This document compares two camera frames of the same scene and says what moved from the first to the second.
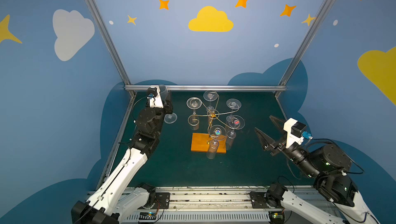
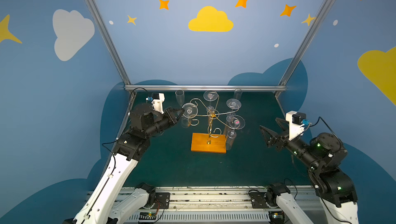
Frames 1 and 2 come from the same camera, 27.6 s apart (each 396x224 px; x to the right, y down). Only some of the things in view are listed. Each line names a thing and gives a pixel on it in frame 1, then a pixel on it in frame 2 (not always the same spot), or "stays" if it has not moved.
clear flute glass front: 218,133 to 237,94
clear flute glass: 233,104 stays
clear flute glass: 235,122 stays
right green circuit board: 275,217 stays
